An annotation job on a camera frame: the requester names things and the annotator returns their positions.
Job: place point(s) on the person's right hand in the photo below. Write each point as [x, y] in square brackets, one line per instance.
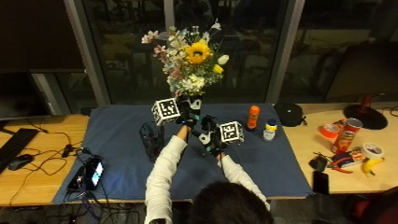
[212, 141]

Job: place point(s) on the person's left hand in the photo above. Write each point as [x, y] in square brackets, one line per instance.
[189, 113]

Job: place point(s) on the mixed flower bouquet with sunflower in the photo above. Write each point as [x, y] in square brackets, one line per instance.
[193, 59]

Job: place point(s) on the white marker cube right glove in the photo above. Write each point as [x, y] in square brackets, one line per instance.
[231, 131]

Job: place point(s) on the white marker cube glove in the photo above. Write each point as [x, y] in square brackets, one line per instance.
[165, 111]
[231, 131]

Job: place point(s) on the white marker cube left glove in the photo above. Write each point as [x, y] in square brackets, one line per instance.
[165, 111]

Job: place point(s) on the orange glue stick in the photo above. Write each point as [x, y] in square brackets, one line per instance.
[253, 116]

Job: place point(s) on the dark mesh vase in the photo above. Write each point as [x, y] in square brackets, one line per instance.
[152, 140]

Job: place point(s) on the small white bottle blue cap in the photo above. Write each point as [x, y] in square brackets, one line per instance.
[269, 130]

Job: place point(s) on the blue table cloth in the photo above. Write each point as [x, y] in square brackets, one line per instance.
[257, 161]

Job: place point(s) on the black round pouch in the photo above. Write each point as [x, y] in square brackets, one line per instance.
[289, 114]

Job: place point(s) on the small black case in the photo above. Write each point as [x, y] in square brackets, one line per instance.
[318, 162]

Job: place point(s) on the orange tape roll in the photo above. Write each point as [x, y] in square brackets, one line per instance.
[330, 131]

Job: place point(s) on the phone with lit screen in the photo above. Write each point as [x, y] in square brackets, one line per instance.
[95, 173]

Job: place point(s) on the black phone dark screen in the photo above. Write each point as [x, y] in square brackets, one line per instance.
[320, 182]

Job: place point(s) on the red chips can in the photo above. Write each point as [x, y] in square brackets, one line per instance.
[346, 136]

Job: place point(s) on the red snack packet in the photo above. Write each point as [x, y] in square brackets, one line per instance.
[348, 158]

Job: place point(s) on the black power bank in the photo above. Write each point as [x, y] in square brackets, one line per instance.
[76, 179]

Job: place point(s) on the black lamp base red stem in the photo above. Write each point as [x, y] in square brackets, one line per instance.
[366, 115]

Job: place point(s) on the white tape roll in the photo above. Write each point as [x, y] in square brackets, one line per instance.
[372, 151]

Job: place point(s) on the yellow banana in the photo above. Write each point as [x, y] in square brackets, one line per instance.
[370, 165]

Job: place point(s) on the black monitor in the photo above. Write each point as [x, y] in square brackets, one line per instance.
[19, 93]

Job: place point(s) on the black keyboard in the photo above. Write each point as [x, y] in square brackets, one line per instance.
[15, 146]

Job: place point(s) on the black computer mouse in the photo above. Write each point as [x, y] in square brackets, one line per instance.
[20, 161]

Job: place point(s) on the dark red chair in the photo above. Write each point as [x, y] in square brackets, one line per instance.
[373, 207]

